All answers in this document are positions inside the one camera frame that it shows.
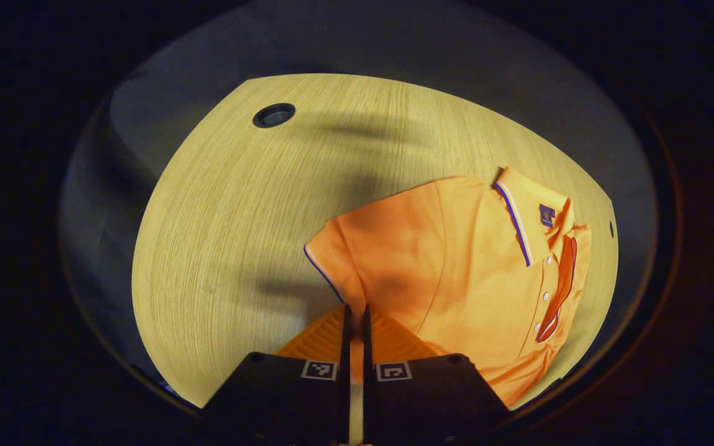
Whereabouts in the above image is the orange T-shirt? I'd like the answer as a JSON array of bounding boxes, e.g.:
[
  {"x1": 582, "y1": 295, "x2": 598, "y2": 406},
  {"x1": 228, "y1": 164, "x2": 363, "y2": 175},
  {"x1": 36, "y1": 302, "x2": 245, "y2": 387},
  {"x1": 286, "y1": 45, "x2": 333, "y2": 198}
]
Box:
[{"x1": 304, "y1": 166, "x2": 592, "y2": 408}]

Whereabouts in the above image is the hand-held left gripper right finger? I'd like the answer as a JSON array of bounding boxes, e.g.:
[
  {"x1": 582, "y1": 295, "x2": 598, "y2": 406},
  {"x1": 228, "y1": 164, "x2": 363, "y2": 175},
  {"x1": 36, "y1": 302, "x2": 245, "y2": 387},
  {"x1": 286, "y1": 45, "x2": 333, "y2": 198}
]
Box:
[{"x1": 362, "y1": 304, "x2": 511, "y2": 444}]

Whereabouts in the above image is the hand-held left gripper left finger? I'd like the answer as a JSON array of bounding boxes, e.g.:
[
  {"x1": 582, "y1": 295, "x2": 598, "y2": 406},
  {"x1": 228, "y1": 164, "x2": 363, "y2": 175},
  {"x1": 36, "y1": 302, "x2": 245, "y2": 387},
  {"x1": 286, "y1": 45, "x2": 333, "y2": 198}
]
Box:
[{"x1": 202, "y1": 304, "x2": 353, "y2": 444}]

